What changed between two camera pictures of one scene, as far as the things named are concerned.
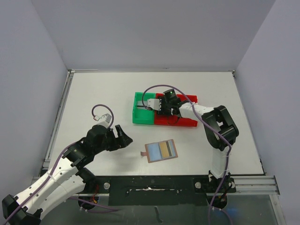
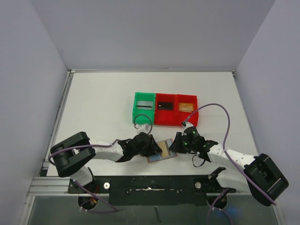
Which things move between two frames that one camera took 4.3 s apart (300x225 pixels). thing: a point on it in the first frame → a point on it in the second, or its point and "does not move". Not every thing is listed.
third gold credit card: (164, 149) does not move
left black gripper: (116, 139) → (152, 145)
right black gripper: (161, 107) → (176, 143)
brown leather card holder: (160, 151) does not move
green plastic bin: (143, 116) does not move
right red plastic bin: (184, 122) does not move
